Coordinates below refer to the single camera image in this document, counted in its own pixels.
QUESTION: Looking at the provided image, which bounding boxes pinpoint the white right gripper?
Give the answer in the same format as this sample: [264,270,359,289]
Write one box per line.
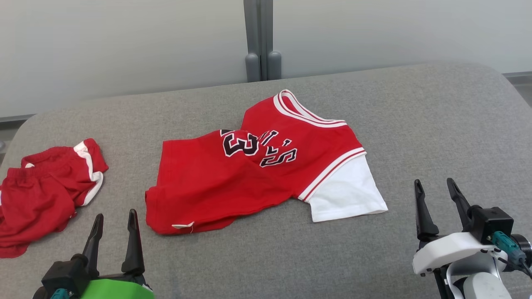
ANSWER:
[412,178,508,299]

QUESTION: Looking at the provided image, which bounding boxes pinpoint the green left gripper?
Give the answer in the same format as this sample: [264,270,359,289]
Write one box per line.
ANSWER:
[79,208,155,299]

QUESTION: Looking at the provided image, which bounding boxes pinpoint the red shorts white stripes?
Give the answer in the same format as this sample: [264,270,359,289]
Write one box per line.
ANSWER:
[0,138,110,259]

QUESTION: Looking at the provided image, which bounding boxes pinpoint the red basketball jersey white sleeves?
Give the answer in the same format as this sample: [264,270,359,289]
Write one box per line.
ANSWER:
[145,89,389,236]

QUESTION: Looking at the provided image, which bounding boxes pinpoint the teal plug right camera cable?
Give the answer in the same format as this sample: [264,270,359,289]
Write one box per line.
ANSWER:
[487,231,527,267]

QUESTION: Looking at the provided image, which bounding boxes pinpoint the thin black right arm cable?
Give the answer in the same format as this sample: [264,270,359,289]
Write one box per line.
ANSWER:
[498,257,532,279]

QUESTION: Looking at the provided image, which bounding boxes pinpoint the dark grey wall skirting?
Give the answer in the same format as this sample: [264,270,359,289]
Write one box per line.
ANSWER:
[502,71,532,86]
[0,114,37,123]

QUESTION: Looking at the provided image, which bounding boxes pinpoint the grey partition frame post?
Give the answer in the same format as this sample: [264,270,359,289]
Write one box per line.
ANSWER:
[243,0,283,83]

